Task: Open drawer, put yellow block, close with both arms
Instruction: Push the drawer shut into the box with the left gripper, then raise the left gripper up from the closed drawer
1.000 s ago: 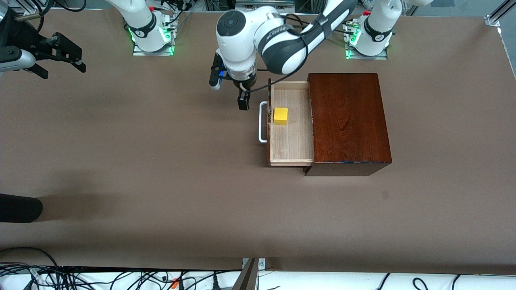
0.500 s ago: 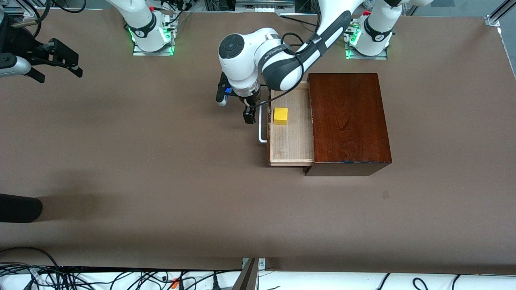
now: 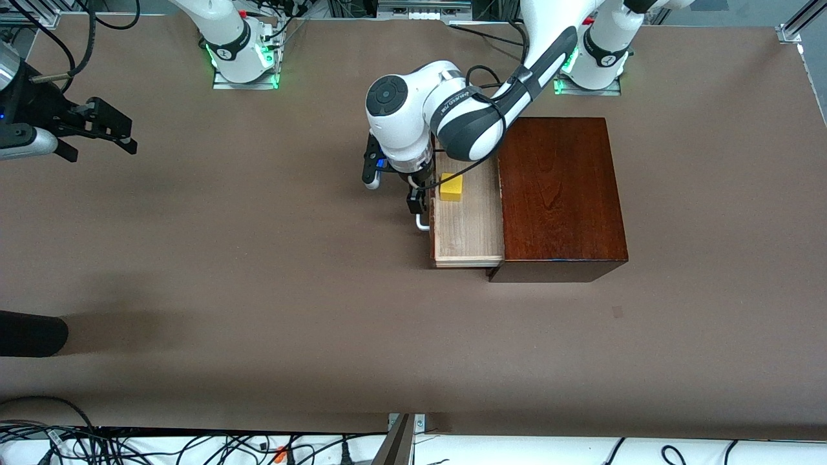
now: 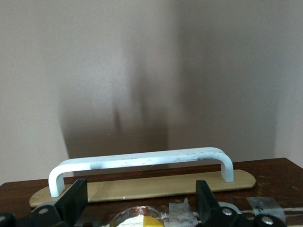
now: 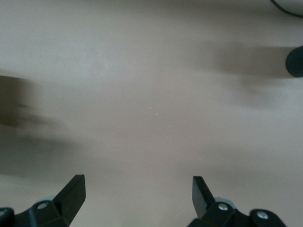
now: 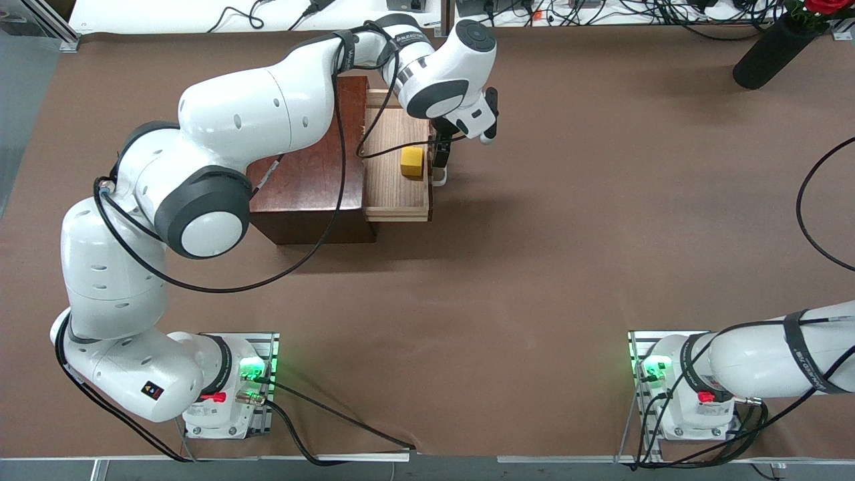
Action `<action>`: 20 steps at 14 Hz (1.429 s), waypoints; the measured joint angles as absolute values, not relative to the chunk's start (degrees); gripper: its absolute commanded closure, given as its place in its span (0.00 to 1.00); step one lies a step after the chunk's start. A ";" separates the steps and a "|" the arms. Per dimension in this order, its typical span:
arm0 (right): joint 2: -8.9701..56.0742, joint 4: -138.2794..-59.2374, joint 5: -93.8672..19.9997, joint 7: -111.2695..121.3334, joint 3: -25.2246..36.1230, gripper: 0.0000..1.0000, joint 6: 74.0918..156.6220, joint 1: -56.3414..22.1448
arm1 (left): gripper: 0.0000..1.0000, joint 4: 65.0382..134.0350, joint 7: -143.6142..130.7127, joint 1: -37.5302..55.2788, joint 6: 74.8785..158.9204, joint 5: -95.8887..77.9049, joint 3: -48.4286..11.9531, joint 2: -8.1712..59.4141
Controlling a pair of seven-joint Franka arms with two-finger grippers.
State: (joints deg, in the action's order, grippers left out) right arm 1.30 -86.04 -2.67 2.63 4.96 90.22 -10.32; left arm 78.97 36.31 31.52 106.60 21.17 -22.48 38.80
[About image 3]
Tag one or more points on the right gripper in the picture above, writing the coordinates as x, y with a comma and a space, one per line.
40, 111

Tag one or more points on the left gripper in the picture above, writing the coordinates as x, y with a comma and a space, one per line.
418, 182

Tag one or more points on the yellow block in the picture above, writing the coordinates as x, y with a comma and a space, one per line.
451, 187

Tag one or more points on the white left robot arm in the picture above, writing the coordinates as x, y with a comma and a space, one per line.
400, 116

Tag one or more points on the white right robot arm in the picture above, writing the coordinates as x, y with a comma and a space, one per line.
232, 39

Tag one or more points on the dark wooden cabinet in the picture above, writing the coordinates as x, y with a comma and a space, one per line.
562, 194

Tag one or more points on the black rounded object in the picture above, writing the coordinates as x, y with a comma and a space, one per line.
32, 333

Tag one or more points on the dark grey metal beam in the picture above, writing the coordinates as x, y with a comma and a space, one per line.
395, 449

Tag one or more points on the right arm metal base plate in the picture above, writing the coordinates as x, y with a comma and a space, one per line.
245, 85

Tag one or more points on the aluminium profile rail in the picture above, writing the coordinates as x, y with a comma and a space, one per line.
26, 20
798, 29

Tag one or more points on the metal frame with white sockets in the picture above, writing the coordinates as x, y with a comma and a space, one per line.
423, 10

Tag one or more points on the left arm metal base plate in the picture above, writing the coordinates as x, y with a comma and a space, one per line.
588, 92

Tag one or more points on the silver corner bracket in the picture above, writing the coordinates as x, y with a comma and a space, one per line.
420, 423

